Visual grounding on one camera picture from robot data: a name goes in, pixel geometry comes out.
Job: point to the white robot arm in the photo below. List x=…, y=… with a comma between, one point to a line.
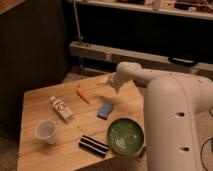
x=171, y=101

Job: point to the metal shelf rail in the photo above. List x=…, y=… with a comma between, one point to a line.
x=116, y=55

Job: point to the metal vertical pole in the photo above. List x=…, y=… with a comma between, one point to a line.
x=80, y=38

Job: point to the black white striped box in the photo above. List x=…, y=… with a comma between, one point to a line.
x=93, y=146

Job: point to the green bowl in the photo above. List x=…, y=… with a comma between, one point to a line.
x=125, y=136

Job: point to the black handle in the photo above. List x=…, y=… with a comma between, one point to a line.
x=182, y=62

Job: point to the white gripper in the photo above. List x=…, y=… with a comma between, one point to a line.
x=116, y=81

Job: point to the blue sponge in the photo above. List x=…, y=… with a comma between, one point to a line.
x=105, y=110

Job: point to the white tube bottle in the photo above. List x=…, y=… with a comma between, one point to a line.
x=61, y=108

